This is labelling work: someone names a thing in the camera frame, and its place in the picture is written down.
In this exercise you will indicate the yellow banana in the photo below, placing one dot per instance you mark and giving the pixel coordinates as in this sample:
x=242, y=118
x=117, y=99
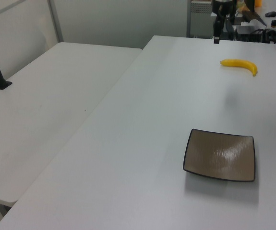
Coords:
x=242, y=63

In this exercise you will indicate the black electronics box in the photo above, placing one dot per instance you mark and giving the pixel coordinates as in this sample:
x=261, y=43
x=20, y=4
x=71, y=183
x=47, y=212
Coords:
x=245, y=32

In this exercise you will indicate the perforated grey metal panel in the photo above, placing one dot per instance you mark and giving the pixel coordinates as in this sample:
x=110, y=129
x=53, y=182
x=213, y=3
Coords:
x=200, y=7

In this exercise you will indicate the grey metal frame post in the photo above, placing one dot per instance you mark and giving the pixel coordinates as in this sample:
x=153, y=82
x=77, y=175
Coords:
x=188, y=18
x=56, y=20

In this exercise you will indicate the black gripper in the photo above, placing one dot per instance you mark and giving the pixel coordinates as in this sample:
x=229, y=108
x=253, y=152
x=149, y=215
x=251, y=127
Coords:
x=223, y=6

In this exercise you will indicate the black computer mouse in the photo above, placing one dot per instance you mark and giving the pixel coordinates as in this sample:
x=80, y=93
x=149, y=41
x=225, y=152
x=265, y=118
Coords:
x=271, y=14

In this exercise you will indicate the orange object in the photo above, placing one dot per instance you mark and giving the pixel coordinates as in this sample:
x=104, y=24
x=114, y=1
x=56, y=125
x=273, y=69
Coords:
x=258, y=2

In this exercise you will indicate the brown square ceramic plate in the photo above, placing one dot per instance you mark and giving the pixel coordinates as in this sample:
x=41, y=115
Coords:
x=220, y=155

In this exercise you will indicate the brown cardboard piece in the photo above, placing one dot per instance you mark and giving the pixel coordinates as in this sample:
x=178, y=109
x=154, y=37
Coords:
x=253, y=16

